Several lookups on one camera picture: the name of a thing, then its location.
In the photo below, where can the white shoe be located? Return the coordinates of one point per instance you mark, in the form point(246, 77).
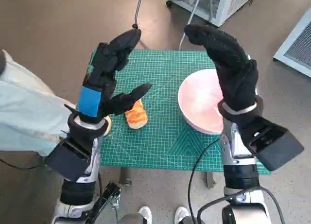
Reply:
point(145, 214)
point(181, 214)

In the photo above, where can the white vented panel unit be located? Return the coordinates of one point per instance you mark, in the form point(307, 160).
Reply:
point(298, 46)

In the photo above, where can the pink bowl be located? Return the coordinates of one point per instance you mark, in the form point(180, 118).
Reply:
point(199, 100)

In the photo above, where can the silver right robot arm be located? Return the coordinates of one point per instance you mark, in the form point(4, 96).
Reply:
point(239, 177)

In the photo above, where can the long orange striped toy bread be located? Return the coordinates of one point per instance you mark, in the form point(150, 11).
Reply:
point(137, 117)

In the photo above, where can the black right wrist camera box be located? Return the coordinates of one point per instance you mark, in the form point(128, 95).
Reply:
point(279, 146)

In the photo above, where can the chair with metal legs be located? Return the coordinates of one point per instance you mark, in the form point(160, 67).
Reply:
point(138, 3)

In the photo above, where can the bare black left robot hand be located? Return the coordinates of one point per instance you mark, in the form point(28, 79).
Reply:
point(90, 102)

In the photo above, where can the green cutting mat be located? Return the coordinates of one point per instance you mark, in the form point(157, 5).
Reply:
point(160, 146)

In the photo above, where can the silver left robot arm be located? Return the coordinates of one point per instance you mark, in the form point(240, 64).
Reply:
point(73, 192)

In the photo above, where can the grey table leg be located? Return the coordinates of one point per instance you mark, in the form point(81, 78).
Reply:
point(126, 177)
point(211, 180)

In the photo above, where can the round toy bread bun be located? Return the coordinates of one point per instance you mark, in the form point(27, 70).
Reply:
point(108, 126)

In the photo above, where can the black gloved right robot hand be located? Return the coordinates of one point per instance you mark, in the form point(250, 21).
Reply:
point(233, 75)

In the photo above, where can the black metal bracket with clamp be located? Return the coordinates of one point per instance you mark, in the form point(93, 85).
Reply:
point(109, 192)

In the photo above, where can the person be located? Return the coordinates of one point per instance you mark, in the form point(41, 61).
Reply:
point(24, 112)

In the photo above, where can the white appliance on casters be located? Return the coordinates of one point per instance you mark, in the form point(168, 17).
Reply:
point(228, 5)

